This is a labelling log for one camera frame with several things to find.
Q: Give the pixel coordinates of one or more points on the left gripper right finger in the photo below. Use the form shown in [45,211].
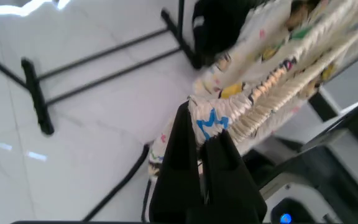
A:
[232,193]

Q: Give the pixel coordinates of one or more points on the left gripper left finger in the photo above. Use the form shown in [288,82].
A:
[176,186]

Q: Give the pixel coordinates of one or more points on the cream printed garment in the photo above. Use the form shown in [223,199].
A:
[259,81]

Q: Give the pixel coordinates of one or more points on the black garment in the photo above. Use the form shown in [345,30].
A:
[216,28]

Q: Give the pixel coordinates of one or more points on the black clothes rack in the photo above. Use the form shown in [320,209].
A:
[39,102]

